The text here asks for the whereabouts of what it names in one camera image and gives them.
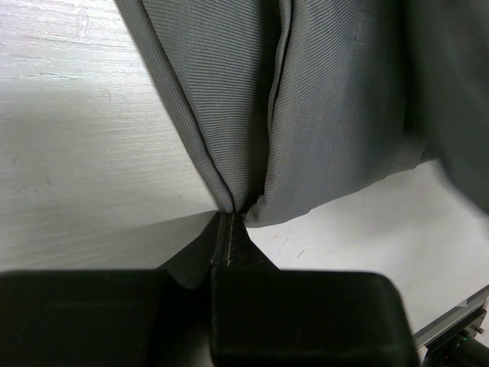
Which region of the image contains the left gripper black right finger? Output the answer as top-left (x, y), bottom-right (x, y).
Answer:
top-left (209, 213), bottom-right (419, 366)

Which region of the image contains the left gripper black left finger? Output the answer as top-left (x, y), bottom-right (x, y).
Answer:
top-left (1, 213), bottom-right (223, 366)

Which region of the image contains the grey pleated skirt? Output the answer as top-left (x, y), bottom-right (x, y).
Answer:
top-left (118, 1), bottom-right (488, 227)

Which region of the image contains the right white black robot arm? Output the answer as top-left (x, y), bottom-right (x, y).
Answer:
top-left (421, 307), bottom-right (488, 367)

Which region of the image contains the silver aluminium front rail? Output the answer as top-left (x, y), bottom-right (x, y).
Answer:
top-left (413, 285), bottom-right (489, 349)

